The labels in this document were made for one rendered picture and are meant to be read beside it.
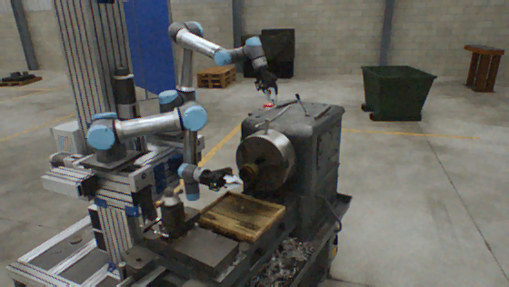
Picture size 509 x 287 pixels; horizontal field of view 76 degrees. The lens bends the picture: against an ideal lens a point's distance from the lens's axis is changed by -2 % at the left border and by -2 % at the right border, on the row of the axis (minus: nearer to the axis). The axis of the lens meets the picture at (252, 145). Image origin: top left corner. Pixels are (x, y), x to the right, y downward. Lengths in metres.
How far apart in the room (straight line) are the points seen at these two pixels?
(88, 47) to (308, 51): 10.19
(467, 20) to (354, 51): 3.25
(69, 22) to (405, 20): 10.53
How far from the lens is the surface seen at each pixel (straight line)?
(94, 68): 1.92
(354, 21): 11.57
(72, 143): 2.18
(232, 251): 1.34
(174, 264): 1.41
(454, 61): 12.03
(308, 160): 1.79
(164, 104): 2.07
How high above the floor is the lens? 1.80
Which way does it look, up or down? 21 degrees down
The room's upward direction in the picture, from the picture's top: 2 degrees counter-clockwise
